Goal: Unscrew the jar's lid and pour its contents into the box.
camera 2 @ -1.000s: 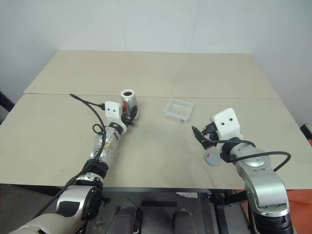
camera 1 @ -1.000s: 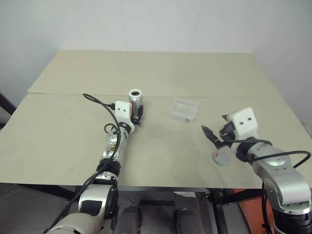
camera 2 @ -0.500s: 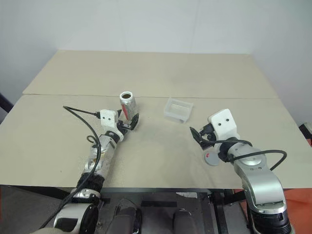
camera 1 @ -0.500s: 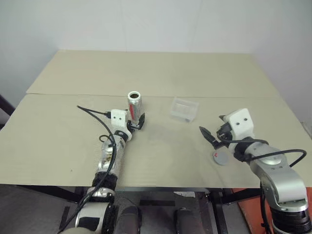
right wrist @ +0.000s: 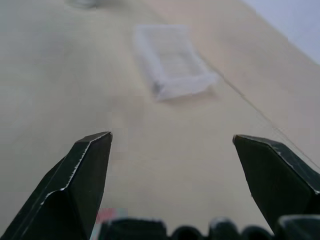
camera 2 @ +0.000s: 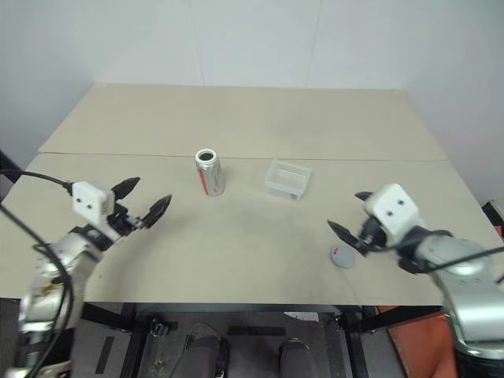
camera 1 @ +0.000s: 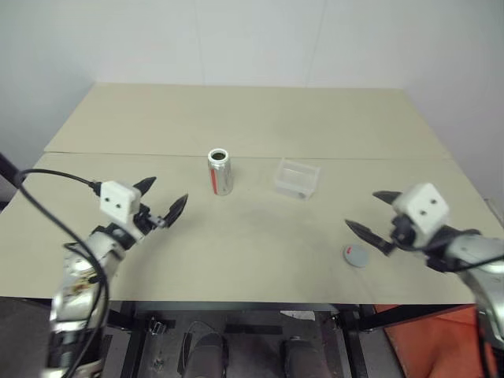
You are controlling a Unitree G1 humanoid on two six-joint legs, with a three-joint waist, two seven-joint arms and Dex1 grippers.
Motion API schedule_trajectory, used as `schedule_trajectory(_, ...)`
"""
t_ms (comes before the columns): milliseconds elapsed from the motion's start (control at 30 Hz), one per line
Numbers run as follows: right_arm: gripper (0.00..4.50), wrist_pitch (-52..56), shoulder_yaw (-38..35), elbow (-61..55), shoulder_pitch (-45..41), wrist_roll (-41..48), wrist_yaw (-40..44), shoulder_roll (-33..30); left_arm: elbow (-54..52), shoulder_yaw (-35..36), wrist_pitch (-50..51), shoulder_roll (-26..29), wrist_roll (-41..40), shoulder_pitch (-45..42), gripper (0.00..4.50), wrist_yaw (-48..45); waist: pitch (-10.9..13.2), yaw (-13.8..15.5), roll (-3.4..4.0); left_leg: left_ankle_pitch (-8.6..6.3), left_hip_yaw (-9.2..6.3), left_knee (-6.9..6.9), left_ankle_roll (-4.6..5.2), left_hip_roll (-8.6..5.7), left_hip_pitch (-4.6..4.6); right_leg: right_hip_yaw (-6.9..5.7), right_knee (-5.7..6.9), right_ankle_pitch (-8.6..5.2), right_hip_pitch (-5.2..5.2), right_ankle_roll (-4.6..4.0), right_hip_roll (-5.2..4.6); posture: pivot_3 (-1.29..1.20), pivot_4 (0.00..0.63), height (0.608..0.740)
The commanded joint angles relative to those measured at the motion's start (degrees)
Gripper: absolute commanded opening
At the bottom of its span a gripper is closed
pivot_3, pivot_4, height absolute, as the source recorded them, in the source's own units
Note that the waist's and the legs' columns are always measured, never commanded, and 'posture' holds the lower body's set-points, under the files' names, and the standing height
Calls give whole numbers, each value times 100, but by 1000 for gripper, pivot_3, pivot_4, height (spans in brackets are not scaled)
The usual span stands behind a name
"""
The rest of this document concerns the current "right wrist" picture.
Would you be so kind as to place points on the clear plastic jar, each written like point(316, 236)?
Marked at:
point(82, 3)

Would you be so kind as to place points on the clear plastic box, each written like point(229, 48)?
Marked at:
point(175, 87)

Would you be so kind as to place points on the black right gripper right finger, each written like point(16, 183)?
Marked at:
point(277, 180)

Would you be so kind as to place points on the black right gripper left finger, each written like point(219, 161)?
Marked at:
point(67, 195)

